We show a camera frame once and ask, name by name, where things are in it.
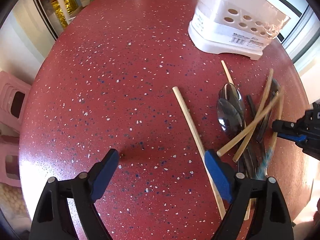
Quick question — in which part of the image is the long bamboo chopstick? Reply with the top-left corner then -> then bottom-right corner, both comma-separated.
172,87 -> 226,219

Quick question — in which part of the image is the bamboo chopstick blue tip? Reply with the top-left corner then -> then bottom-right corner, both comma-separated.
256,96 -> 284,180

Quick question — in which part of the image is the crossed bamboo chopstick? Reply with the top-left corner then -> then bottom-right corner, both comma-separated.
232,68 -> 275,163
217,88 -> 284,157

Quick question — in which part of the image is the steel spoon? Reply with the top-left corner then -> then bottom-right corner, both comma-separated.
219,82 -> 245,121
216,98 -> 244,139

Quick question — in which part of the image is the white plastic utensil holder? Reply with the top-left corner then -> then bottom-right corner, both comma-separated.
188,0 -> 290,60

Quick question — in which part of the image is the black chopstick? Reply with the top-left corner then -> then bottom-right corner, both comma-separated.
246,95 -> 257,119

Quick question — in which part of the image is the pink plastic stool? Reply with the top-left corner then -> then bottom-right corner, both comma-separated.
1,71 -> 31,187

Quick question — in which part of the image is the gold foil package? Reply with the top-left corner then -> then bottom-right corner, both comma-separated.
50,0 -> 78,28

